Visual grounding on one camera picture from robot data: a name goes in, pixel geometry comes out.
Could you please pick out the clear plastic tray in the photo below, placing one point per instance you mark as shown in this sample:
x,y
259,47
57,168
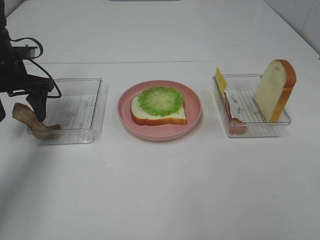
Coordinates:
x,y
240,93
80,112

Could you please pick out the right clear plastic tray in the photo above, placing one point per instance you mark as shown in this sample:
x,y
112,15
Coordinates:
x,y
240,93

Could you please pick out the bread slice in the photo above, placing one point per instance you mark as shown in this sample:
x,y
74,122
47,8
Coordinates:
x,y
140,117
275,88

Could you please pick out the green lettuce leaf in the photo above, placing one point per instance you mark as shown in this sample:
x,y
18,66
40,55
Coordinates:
x,y
161,101

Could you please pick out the yellow cheese slice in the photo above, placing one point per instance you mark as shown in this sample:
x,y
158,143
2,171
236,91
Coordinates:
x,y
221,81

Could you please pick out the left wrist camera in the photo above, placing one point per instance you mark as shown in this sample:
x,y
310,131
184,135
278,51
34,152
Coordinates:
x,y
26,52

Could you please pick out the pink bacon strip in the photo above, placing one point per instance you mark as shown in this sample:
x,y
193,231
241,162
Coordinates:
x,y
235,125

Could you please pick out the dark brown bacon strip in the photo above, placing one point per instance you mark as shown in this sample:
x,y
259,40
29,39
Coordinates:
x,y
24,114

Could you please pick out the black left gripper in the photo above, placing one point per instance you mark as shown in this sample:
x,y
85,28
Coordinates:
x,y
15,81

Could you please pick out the left clear plastic tray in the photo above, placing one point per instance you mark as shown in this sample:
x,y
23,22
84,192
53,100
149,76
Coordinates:
x,y
80,112

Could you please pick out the pink round plate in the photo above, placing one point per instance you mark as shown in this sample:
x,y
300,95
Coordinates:
x,y
165,132

